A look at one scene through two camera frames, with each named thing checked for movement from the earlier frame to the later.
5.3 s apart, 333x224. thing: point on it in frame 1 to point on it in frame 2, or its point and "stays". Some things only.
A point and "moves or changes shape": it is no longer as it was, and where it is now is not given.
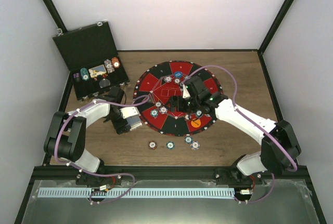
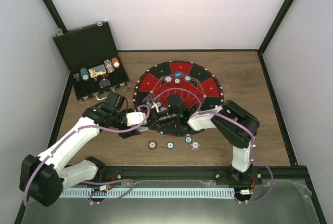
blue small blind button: x=178 y=74 stays
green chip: x=189 y=139 stays
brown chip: x=177 y=80 stays
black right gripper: x=173 y=100 to x=154 y=119
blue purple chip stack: x=195 y=145 stays
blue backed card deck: x=135 y=122 moves or changes shape
